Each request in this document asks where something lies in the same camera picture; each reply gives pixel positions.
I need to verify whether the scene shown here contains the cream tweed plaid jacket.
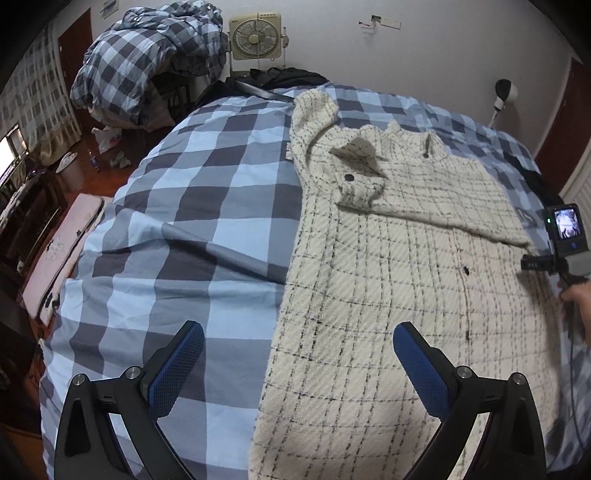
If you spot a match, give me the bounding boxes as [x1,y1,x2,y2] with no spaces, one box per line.
[249,89,560,479]

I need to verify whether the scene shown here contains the black clothes at bed head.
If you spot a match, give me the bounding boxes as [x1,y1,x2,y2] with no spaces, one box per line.
[195,67,329,107]

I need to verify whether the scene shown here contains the person's right hand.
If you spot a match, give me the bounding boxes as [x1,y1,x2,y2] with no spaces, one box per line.
[558,280,591,346]

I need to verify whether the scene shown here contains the white louvred door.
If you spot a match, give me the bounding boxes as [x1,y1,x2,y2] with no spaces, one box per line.
[560,159,591,226]

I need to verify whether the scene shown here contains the dark garment on bed edge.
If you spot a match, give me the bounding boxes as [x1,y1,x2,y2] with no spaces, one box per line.
[504,153,563,207]

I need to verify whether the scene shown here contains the blue checked bed cover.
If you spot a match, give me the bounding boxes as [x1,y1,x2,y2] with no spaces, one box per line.
[40,84,590,479]

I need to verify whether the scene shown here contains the pink padded bench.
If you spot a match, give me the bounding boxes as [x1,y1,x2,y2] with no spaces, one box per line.
[22,193,112,327]

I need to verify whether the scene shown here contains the white plastic bag on floor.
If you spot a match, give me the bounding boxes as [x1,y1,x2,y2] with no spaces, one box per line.
[91,127,122,154]

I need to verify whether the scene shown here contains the television screen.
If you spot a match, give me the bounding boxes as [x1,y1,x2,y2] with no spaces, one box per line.
[0,124,28,183]

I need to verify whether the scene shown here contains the checked window curtain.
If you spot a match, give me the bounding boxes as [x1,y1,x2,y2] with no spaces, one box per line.
[1,24,81,166]

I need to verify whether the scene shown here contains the crumpled blue checked duvet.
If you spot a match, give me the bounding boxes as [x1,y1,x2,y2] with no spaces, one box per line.
[70,1,228,131]

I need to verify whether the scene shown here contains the beige box fan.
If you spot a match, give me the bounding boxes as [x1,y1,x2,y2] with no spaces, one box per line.
[229,12,283,61]

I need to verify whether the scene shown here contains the white round wall lamp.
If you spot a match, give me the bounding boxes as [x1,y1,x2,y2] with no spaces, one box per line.
[488,78,518,128]

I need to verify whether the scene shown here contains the white wall bracket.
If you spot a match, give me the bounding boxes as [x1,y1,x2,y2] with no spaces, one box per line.
[358,15,402,30]

